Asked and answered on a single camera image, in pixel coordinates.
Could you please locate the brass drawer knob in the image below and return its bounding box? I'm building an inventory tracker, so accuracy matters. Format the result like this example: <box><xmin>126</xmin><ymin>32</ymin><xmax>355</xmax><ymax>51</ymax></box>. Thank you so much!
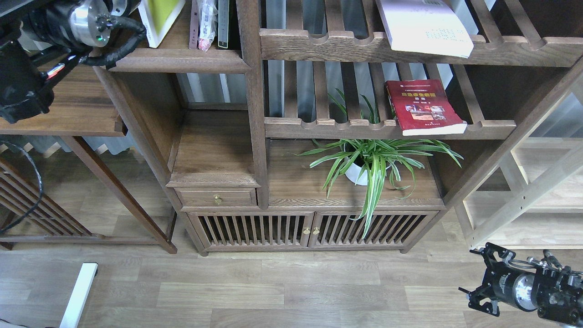
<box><xmin>213</xmin><ymin>195</ymin><xmax>223</xmax><ymax>205</ymax></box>

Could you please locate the light wooden shelf unit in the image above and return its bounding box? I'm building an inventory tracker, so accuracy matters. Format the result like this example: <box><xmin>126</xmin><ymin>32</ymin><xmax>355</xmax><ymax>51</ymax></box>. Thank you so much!
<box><xmin>455</xmin><ymin>91</ymin><xmax>583</xmax><ymax>249</ymax></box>

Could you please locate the dark wooden side table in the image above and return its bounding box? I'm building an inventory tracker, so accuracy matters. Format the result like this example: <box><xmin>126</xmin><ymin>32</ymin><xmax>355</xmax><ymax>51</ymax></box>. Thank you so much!
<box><xmin>1</xmin><ymin>66</ymin><xmax>177</xmax><ymax>254</ymax></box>

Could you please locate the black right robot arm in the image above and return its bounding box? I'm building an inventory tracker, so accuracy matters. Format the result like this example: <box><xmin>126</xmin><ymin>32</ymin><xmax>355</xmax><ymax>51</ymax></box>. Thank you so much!
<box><xmin>459</xmin><ymin>242</ymin><xmax>583</xmax><ymax>328</ymax></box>

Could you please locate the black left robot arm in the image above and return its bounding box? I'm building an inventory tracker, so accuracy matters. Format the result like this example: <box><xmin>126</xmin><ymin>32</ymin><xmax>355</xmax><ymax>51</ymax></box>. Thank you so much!
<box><xmin>0</xmin><ymin>0</ymin><xmax>147</xmax><ymax>124</ymax></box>

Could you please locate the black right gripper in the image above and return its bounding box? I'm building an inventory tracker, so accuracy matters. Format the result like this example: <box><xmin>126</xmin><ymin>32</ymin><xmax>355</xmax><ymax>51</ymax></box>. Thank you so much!
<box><xmin>458</xmin><ymin>243</ymin><xmax>539</xmax><ymax>317</ymax></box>

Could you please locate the red book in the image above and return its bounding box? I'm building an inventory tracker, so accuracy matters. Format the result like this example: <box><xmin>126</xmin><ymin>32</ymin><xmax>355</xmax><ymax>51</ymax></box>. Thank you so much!
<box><xmin>385</xmin><ymin>79</ymin><xmax>468</xmax><ymax>136</ymax></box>

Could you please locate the white book pink cover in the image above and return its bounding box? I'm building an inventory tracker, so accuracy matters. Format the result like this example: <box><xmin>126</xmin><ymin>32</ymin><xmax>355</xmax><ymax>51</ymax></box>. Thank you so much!
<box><xmin>376</xmin><ymin>0</ymin><xmax>474</xmax><ymax>58</ymax></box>

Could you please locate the dark wooden bookshelf cabinet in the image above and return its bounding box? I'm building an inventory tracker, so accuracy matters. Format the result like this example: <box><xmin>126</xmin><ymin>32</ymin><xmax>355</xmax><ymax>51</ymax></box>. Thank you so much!
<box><xmin>95</xmin><ymin>0</ymin><xmax>582</xmax><ymax>255</ymax></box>

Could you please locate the pink spine upright book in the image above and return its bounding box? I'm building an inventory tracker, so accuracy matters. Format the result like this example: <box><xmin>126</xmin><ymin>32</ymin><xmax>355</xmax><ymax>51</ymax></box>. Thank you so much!
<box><xmin>188</xmin><ymin>0</ymin><xmax>199</xmax><ymax>50</ymax></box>

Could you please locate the white book green cover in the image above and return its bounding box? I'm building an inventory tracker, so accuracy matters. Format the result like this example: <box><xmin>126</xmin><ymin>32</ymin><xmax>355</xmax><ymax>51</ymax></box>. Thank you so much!
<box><xmin>138</xmin><ymin>0</ymin><xmax>185</xmax><ymax>48</ymax></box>

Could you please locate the dark green upright book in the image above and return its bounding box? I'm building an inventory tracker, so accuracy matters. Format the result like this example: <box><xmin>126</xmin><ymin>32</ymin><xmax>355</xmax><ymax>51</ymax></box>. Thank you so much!
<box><xmin>217</xmin><ymin>0</ymin><xmax>240</xmax><ymax>50</ymax></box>

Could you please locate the white metal leg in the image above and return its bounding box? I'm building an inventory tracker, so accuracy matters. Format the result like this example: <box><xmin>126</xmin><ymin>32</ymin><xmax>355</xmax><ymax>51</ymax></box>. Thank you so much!
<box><xmin>59</xmin><ymin>263</ymin><xmax>98</xmax><ymax>328</ymax></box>

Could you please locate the plastic wrapped white book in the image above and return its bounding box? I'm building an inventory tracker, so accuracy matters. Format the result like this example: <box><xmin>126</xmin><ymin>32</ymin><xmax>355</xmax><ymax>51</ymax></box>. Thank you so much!
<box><xmin>198</xmin><ymin>0</ymin><xmax>218</xmax><ymax>51</ymax></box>

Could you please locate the white plant pot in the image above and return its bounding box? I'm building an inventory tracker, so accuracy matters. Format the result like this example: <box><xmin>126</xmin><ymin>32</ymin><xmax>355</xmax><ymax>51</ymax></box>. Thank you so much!
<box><xmin>341</xmin><ymin>140</ymin><xmax>393</xmax><ymax>189</ymax></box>

